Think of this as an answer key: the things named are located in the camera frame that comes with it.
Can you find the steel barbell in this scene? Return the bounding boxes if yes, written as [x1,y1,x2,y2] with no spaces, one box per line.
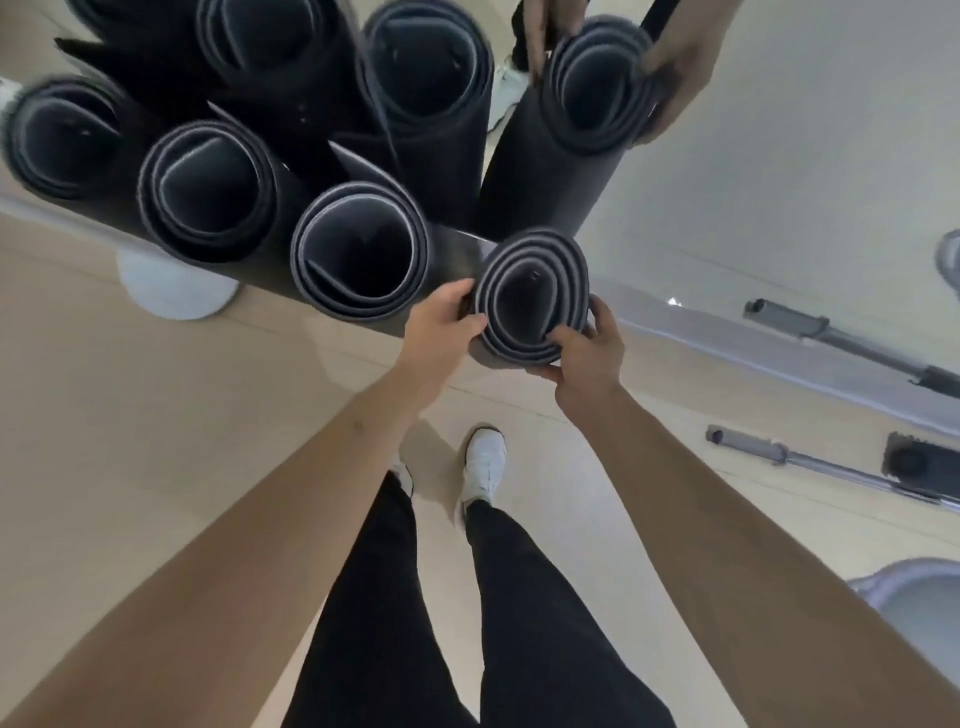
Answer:
[704,425,960,515]

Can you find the person's right hand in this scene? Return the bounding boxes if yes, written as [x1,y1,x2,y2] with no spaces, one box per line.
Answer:
[524,293,628,421]

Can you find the black foam roller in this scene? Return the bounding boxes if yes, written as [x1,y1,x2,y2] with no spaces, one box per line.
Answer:
[881,431,960,500]

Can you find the grey half balance ball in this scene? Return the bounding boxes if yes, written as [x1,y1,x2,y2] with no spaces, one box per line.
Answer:
[847,557,960,669]

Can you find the person's left hand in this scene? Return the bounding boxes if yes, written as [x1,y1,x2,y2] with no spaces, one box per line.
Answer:
[393,278,489,395]

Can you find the person's right forearm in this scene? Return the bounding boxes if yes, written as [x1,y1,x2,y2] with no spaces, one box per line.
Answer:
[558,386,960,728]

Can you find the person's right white sneaker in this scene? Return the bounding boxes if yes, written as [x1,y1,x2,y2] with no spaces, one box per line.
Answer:
[457,425,508,526]

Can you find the black trousers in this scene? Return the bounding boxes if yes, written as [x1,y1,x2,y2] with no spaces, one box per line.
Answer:
[281,472,676,728]

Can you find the grey yoga mat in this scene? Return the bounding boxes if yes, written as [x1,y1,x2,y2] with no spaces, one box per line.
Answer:
[468,227,592,370]
[288,142,481,339]
[0,74,163,226]
[136,119,316,294]

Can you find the person's left forearm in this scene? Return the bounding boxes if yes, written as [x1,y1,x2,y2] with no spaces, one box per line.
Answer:
[0,363,433,728]

